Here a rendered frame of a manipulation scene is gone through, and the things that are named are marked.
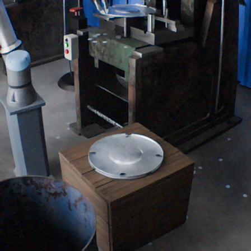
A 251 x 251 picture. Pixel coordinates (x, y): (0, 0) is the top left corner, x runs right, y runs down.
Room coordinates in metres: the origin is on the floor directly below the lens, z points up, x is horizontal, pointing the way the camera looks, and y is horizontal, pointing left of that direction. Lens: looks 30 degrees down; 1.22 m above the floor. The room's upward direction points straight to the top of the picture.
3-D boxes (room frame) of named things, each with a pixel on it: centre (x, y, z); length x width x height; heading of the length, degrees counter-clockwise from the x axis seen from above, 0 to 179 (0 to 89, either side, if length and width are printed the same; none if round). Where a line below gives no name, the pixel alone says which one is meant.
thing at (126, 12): (1.91, -0.01, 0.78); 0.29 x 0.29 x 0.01
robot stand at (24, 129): (1.55, 0.49, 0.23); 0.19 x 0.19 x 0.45; 31
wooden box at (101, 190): (1.24, 0.00, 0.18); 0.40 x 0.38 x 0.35; 126
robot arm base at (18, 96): (1.55, 0.49, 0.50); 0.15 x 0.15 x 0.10
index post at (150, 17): (1.77, -0.12, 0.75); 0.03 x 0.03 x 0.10; 39
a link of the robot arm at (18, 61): (1.56, 0.49, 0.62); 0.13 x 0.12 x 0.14; 21
